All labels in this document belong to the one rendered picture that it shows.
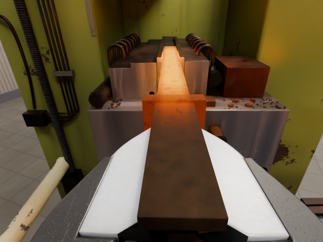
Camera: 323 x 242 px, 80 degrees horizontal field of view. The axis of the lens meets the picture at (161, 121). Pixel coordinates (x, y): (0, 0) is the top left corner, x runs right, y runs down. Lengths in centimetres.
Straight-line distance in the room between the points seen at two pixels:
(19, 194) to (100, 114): 140
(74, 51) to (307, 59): 61
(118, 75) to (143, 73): 5
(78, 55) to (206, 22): 52
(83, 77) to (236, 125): 42
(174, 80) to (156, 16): 68
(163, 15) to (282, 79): 50
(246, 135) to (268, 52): 26
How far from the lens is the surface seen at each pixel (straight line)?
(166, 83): 20
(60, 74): 60
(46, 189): 68
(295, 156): 80
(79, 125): 67
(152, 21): 87
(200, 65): 40
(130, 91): 42
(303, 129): 75
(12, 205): 168
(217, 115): 38
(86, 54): 58
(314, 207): 60
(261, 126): 42
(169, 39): 79
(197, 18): 88
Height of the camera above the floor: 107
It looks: 29 degrees down
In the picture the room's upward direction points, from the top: 1 degrees counter-clockwise
